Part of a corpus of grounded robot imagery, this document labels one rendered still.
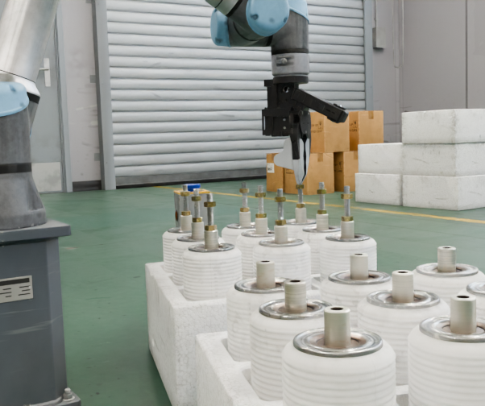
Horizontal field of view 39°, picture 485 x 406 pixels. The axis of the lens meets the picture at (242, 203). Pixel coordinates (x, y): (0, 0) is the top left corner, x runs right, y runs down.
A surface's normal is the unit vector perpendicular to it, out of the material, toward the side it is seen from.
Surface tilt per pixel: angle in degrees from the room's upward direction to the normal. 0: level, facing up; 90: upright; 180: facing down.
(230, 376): 0
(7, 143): 90
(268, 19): 90
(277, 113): 90
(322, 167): 90
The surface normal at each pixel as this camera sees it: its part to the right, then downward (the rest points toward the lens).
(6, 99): 0.71, 0.00
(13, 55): 0.16, 0.04
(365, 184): -0.85, 0.08
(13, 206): 0.62, -0.25
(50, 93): 0.51, 0.07
